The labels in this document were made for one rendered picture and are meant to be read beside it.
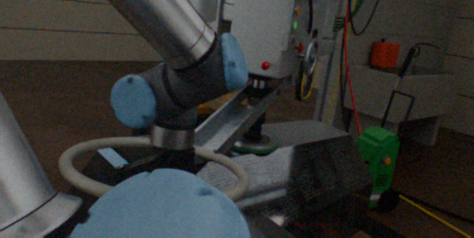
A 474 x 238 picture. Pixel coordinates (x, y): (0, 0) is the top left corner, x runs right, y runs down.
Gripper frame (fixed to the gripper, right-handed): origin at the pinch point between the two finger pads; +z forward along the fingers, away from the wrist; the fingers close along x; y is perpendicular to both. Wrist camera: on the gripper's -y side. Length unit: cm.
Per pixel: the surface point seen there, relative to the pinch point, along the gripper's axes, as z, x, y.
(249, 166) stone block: 5, 63, 31
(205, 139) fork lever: -7, 52, 13
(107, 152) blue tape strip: 5, 63, -20
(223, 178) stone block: 7, 54, 21
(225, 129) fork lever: -10, 57, 19
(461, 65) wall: -33, 453, 368
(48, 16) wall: -5, 642, -222
